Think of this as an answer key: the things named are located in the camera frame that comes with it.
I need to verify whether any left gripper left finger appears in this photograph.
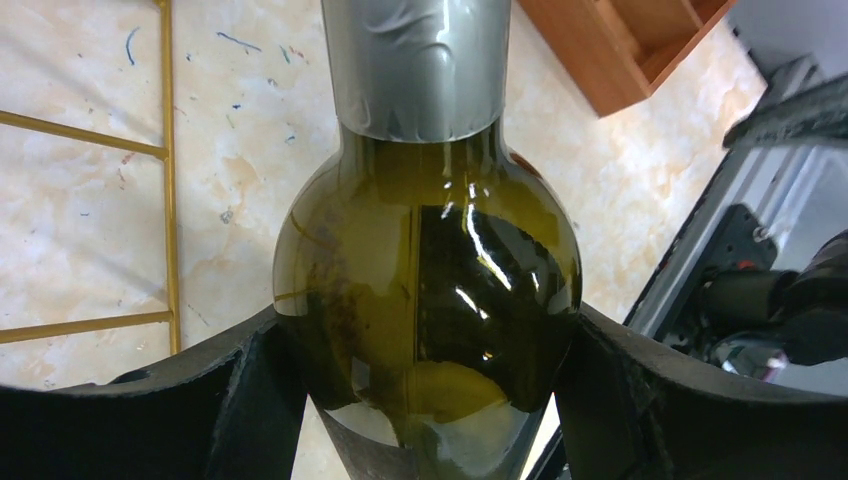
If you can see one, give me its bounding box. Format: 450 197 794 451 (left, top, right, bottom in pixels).
1 308 306 479

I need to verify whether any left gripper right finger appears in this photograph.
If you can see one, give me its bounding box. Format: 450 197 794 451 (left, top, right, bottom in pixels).
555 306 847 479

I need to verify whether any brown wine bottle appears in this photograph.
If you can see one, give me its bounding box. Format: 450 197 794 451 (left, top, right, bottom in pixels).
272 1 582 479

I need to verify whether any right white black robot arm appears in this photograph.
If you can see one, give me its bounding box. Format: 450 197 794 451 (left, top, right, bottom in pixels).
698 231 847 383

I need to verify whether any wooden compartment tray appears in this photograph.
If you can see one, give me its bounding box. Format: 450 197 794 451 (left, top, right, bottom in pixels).
520 0 735 118

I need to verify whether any gold wire wine rack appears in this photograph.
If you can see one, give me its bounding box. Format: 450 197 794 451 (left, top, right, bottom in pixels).
0 0 183 356

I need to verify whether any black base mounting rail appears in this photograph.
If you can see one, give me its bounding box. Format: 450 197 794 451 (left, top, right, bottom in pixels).
529 56 848 480

